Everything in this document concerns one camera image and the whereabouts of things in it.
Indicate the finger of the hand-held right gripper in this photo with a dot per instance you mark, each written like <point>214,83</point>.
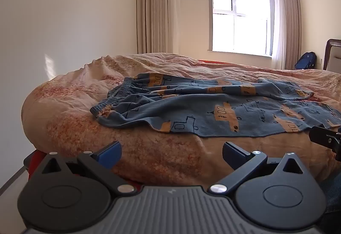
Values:
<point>323,137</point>

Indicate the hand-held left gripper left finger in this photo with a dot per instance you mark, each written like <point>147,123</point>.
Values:
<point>108,153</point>

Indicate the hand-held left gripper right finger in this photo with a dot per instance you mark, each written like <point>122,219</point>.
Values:
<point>234,155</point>

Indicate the blue printed pants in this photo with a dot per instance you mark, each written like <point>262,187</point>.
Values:
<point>213,106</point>

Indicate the bed with orange quilt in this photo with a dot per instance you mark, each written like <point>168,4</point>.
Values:
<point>149,148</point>

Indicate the person's leg in jeans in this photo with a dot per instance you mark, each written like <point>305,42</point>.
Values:
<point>333,196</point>

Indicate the blue backpack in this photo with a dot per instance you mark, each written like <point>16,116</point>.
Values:
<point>306,61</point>

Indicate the brown padded headboard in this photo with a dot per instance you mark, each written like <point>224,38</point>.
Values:
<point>333,56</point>

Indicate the beige curtain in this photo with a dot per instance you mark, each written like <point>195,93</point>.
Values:
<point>157,10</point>
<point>286,23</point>

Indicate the grey framed window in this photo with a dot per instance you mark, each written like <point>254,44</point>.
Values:
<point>239,15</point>

